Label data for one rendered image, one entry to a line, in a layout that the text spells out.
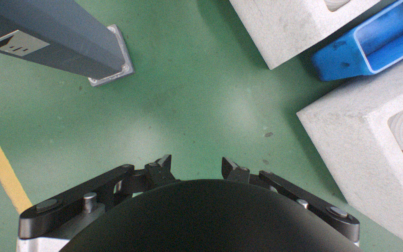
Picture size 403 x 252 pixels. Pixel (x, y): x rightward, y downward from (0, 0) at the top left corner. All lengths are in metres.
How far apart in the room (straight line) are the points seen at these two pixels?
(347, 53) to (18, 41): 0.63
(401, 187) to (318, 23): 0.36
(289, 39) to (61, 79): 0.67
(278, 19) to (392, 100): 0.26
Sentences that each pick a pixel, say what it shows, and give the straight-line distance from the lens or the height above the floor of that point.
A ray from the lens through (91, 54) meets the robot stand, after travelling 0.40.
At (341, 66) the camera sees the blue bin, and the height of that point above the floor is 0.07.
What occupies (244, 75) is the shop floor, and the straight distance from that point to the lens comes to 0.45.
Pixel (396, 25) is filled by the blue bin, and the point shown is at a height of 0.00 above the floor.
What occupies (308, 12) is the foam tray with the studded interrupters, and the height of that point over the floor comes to 0.18.
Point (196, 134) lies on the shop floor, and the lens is 0.43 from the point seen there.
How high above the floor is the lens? 0.42
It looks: 82 degrees down
